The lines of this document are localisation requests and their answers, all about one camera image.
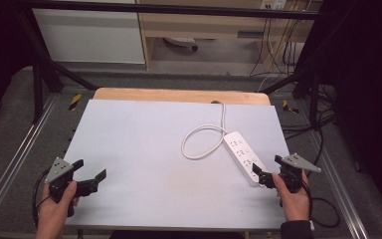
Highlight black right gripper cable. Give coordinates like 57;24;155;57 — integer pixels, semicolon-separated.
298;178;341;229

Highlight bundle of black cables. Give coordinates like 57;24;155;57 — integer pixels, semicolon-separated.
249;9;337;140

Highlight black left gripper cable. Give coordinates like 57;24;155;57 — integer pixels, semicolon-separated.
31;168;53;230

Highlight aluminium rail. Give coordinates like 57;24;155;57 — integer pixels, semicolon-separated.
0;95;60;228
309;130;370;239

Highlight black metal frame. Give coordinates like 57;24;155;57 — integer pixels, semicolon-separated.
14;0;326;124

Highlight white device under desk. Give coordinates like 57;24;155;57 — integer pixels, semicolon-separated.
163;36;199;52

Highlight white power strip cable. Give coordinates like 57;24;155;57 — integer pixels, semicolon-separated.
180;101;229;160

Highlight person's left hand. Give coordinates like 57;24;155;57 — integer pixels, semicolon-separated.
35;180;81;234

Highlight black curtain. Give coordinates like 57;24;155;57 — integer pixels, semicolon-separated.
306;0;382;227

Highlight white power strip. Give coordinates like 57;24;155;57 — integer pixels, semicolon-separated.
223;130;269;188

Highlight wooden table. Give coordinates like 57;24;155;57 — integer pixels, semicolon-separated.
93;87;272;107

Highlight person's right hand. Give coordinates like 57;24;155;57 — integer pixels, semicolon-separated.
271;170;312;223

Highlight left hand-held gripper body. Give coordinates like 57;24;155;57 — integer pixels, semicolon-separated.
44;156;78;218

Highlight yellow black tape marker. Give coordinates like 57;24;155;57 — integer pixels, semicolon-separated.
68;93;83;112
282;99;300;115

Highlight white cabinet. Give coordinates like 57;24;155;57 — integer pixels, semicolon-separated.
32;0;146;65

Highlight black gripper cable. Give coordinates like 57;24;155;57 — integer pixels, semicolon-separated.
31;168;53;230
298;178;341;229

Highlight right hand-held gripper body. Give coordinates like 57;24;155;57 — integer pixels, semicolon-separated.
272;152;322;194

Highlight white wall socket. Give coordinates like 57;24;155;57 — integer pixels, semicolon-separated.
260;0;288;11

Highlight white table board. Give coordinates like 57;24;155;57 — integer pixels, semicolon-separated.
63;99;291;232

